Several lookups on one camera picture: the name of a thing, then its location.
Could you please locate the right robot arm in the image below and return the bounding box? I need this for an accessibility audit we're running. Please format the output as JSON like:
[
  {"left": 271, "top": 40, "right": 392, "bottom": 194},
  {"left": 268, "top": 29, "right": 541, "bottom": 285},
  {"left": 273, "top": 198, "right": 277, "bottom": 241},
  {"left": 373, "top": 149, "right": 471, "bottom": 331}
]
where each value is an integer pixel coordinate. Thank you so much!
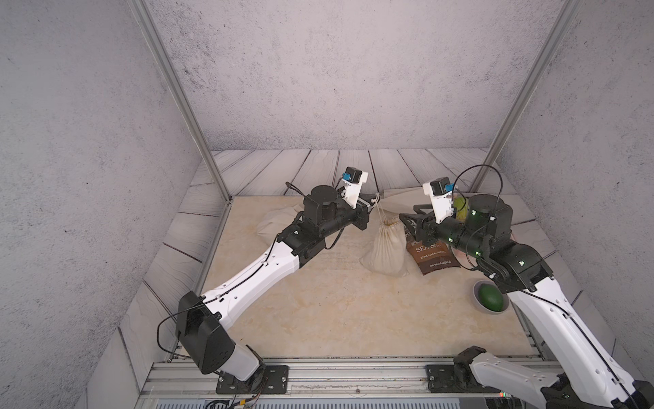
[{"left": 400, "top": 177, "right": 653, "bottom": 408}]

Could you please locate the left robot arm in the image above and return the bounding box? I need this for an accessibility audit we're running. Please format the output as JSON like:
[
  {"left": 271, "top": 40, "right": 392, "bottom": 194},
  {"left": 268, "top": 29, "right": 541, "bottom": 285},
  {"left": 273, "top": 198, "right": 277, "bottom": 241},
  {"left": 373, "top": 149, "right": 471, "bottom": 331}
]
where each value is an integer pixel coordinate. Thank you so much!
[{"left": 171, "top": 182, "right": 380, "bottom": 394}]

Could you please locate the grey bowl with green ball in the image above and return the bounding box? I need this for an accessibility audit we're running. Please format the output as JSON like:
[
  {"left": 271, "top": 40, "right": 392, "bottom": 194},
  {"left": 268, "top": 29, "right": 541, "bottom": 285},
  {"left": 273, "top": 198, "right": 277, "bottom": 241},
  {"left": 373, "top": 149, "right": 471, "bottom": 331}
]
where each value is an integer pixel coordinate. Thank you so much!
[{"left": 472, "top": 281, "right": 511, "bottom": 315}]

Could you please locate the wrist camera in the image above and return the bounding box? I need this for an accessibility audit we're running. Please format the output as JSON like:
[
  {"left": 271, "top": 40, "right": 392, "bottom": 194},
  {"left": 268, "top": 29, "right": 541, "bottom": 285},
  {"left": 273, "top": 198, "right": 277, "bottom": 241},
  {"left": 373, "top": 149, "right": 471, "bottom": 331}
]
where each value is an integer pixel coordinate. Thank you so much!
[
  {"left": 422, "top": 177, "right": 455, "bottom": 223},
  {"left": 341, "top": 166, "right": 369, "bottom": 209}
]

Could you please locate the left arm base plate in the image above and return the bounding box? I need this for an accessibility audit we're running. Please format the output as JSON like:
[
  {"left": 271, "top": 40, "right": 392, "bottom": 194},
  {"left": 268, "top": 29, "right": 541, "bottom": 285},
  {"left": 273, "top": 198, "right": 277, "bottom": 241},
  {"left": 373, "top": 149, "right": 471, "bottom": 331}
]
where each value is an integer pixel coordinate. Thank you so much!
[{"left": 216, "top": 365, "right": 290, "bottom": 395}]

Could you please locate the left aluminium frame post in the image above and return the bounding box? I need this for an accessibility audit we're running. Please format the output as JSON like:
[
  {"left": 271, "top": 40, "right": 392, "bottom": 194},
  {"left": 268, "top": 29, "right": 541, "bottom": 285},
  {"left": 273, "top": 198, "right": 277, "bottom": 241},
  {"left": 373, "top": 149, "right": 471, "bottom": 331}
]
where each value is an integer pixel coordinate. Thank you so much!
[{"left": 129, "top": 0, "right": 233, "bottom": 203}]

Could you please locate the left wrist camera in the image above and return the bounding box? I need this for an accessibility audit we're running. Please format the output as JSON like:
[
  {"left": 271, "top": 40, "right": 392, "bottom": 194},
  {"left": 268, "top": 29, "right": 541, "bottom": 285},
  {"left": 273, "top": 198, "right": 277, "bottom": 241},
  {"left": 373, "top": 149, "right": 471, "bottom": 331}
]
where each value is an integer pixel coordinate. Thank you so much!
[{"left": 341, "top": 166, "right": 369, "bottom": 209}]

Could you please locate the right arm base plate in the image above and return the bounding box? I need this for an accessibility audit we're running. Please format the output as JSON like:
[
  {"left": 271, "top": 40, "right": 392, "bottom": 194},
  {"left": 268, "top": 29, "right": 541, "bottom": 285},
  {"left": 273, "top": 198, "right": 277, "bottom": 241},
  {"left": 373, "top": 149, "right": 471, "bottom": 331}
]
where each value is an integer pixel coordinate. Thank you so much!
[{"left": 426, "top": 364, "right": 500, "bottom": 394}]

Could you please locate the back green cabbage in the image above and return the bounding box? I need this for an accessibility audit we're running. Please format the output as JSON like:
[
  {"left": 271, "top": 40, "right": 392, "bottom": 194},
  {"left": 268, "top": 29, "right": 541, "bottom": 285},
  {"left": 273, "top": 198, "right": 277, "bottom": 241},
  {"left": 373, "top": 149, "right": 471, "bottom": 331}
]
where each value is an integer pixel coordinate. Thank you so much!
[{"left": 453, "top": 195, "right": 468, "bottom": 223}]

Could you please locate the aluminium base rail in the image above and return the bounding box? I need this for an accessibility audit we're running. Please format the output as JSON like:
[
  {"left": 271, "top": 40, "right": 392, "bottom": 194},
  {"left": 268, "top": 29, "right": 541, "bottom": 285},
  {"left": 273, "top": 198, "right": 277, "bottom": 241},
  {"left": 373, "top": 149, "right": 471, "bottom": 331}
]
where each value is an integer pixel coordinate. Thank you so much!
[{"left": 134, "top": 357, "right": 589, "bottom": 409}]

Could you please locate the cream drawstring bag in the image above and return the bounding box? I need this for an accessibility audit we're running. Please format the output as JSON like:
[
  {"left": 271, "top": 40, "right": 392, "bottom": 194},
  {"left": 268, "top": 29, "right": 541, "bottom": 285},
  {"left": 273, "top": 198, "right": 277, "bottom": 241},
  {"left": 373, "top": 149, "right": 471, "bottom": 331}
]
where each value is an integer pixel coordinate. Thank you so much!
[
  {"left": 380, "top": 187, "right": 431, "bottom": 214},
  {"left": 255, "top": 204, "right": 303, "bottom": 245},
  {"left": 359, "top": 207, "right": 408, "bottom": 278}
]

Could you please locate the aluminium frame post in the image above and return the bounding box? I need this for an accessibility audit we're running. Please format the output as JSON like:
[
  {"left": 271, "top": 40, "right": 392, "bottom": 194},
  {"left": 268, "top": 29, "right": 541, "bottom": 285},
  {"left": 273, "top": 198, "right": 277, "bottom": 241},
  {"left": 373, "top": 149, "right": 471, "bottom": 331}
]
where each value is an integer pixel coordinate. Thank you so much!
[
  {"left": 470, "top": 0, "right": 582, "bottom": 192},
  {"left": 129, "top": 0, "right": 233, "bottom": 203}
]

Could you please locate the right aluminium frame post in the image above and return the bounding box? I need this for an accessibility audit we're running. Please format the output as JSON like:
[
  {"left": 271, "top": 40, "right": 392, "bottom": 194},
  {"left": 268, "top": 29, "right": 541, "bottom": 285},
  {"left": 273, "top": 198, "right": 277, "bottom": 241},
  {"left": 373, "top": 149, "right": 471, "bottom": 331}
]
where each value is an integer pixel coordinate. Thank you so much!
[{"left": 470, "top": 0, "right": 582, "bottom": 192}]

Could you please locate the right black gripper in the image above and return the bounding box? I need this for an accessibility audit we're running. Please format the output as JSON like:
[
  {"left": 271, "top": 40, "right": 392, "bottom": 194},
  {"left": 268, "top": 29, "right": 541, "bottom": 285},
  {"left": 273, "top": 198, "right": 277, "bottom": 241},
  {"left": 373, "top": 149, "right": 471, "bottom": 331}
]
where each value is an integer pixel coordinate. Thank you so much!
[{"left": 399, "top": 203, "right": 488, "bottom": 264}]

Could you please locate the brown potato chips bag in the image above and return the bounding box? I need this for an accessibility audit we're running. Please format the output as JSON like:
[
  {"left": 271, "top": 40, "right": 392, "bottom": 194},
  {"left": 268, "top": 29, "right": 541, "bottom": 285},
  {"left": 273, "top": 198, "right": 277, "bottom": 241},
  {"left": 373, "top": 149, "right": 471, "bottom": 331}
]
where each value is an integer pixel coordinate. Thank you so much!
[{"left": 406, "top": 240, "right": 461, "bottom": 275}]

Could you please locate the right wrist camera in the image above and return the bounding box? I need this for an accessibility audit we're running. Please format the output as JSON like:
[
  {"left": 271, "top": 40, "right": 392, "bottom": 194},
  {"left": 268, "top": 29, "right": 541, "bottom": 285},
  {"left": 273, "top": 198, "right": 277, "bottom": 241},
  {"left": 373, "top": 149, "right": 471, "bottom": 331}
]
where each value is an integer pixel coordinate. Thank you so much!
[{"left": 422, "top": 177, "right": 455, "bottom": 223}]

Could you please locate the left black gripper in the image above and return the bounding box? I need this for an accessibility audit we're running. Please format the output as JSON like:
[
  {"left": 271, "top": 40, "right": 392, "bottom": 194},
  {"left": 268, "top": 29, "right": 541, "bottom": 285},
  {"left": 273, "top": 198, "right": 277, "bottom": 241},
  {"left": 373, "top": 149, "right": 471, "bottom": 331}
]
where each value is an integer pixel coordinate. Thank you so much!
[{"left": 314, "top": 193, "right": 378, "bottom": 240}]

